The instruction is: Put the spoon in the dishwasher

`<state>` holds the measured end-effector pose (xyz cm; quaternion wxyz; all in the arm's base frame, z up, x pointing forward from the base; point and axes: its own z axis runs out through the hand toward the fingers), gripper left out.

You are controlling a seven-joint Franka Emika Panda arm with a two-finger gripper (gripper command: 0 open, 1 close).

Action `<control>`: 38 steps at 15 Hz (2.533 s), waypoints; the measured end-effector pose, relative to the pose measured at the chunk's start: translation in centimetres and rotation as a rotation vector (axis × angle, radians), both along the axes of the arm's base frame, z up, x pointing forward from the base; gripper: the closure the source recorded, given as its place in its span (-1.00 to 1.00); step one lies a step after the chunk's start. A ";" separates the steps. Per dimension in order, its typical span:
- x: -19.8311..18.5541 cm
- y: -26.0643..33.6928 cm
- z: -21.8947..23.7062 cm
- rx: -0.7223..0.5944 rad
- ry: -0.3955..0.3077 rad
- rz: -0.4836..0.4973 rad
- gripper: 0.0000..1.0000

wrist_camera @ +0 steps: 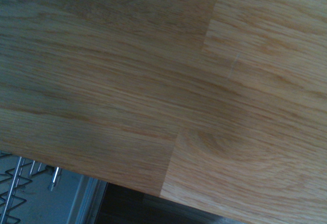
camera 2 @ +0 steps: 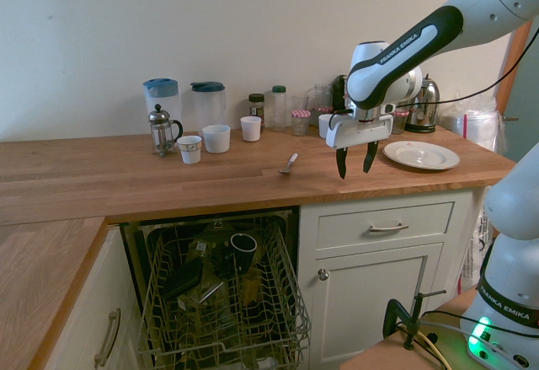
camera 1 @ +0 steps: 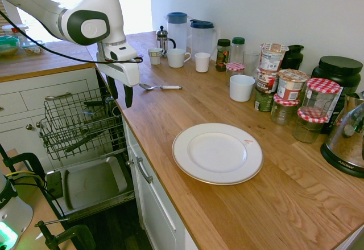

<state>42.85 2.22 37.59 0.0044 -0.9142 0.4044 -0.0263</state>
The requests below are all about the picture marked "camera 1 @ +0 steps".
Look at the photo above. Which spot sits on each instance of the large jar red checkered lid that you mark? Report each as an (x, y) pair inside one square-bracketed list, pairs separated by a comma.
[(318, 99)]

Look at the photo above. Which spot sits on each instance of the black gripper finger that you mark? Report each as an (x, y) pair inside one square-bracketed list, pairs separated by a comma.
[(113, 87), (128, 96)]

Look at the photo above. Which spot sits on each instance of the stainless steel electric kettle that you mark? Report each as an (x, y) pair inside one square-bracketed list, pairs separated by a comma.
[(344, 147)]

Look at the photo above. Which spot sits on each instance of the steel dishwasher door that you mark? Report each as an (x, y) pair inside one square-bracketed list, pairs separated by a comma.
[(94, 181)]

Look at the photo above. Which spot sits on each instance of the dark green can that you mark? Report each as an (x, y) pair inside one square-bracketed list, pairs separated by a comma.
[(263, 102)]

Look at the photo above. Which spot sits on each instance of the white lidded tub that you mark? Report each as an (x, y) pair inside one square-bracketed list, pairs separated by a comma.
[(14, 30)]

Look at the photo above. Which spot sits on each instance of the glass jar red checkered lid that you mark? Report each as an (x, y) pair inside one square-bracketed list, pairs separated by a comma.
[(308, 130), (283, 113)]

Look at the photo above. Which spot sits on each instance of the small printed white mug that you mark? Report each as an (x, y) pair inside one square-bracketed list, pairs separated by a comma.
[(155, 56)]

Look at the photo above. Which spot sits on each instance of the brown spice jar dark lid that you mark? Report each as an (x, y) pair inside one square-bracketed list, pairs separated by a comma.
[(222, 56)]

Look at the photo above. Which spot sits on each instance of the white cabinet under worktop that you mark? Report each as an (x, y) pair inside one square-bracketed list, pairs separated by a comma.
[(153, 204)]

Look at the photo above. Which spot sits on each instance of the long black kitchen utensil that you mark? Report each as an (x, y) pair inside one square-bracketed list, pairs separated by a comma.
[(78, 144)]

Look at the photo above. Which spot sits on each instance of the red label foil lid cup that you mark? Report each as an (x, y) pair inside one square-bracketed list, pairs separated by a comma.
[(290, 86)]

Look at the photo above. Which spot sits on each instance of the small jar red checkered lid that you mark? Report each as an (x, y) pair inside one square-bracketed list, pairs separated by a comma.
[(235, 67)]

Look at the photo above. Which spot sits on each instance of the white plate gold rim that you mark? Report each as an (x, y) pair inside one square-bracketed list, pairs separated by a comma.
[(217, 153)]

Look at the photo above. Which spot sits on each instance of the glass French press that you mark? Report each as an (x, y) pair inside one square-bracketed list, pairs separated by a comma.
[(163, 37)]

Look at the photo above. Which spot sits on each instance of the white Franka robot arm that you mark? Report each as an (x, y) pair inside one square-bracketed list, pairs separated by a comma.
[(94, 13)]

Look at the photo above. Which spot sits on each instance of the black protein powder tub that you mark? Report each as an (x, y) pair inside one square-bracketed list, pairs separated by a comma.
[(338, 73)]

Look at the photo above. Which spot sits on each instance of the plain white cup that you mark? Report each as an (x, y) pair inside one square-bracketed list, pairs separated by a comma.
[(241, 89)]

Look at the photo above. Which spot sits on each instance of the clear drinking glass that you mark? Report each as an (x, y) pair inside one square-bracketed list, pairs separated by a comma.
[(251, 62)]

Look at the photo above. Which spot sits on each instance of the green lid food container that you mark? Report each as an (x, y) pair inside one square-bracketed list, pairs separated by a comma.
[(8, 46)]

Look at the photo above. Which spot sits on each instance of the brown red oatmeal cup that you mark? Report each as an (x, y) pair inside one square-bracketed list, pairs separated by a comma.
[(266, 82)]

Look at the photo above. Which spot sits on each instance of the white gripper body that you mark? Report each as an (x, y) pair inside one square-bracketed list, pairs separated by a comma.
[(125, 72)]

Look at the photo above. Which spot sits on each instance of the wooden robot mounting board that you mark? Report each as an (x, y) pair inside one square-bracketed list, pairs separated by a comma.
[(37, 207)]

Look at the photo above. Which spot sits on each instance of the white ribbed paper cup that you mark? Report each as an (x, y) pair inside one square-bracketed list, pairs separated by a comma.
[(202, 62)]

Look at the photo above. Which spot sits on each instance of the black shaker bottle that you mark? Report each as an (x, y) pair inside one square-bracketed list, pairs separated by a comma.
[(294, 57)]

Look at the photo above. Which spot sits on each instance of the clear plastic food container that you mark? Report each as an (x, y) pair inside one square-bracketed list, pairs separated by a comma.
[(33, 48)]

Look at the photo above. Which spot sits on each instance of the wide pitcher blue lid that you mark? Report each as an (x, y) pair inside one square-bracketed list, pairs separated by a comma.
[(203, 40)]

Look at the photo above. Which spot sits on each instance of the white drawer cabinet unit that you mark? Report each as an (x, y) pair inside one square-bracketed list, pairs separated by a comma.
[(22, 96)]

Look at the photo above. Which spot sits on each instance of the dark green C clamp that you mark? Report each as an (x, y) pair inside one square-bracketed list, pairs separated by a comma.
[(76, 234), (31, 159)]

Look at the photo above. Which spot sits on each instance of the clear spice jar green lid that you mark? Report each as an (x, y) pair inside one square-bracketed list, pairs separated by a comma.
[(237, 50)]

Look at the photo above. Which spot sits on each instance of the tall pitcher blue lid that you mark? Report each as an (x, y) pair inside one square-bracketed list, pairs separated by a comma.
[(177, 33)]

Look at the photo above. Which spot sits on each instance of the round metal cabinet knob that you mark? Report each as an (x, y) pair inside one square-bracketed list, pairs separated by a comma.
[(37, 124), (129, 163), (28, 126)]

